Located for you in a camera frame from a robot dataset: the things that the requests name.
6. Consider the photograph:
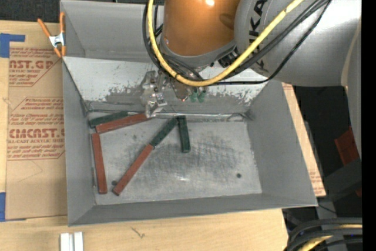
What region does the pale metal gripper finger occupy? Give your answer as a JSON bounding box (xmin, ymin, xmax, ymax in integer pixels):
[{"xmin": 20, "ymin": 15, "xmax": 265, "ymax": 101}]
[
  {"xmin": 145, "ymin": 92, "xmax": 169, "ymax": 119},
  {"xmin": 139, "ymin": 82, "xmax": 156, "ymax": 107}
]

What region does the dark green flat block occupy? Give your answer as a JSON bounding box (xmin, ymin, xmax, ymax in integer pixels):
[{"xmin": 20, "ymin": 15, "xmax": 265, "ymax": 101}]
[
  {"xmin": 88, "ymin": 111, "xmax": 129, "ymax": 128},
  {"xmin": 149, "ymin": 116, "xmax": 179, "ymax": 148},
  {"xmin": 176, "ymin": 115, "xmax": 192, "ymax": 154}
]

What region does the red-brown flat block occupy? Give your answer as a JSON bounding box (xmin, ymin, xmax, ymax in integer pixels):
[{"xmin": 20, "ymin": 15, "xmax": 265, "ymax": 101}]
[
  {"xmin": 112, "ymin": 143, "xmax": 155, "ymax": 196},
  {"xmin": 90, "ymin": 132, "xmax": 108, "ymax": 195},
  {"xmin": 95, "ymin": 113, "xmax": 151, "ymax": 135}
]

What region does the grey metal bin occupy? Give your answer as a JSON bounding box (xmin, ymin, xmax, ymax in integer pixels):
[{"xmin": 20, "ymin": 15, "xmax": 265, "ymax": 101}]
[{"xmin": 59, "ymin": 0, "xmax": 318, "ymax": 227}]

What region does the brown cardboard board, red print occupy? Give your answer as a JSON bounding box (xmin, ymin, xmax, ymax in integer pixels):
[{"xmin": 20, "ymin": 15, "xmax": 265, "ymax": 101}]
[{"xmin": 0, "ymin": 19, "xmax": 327, "ymax": 223}]

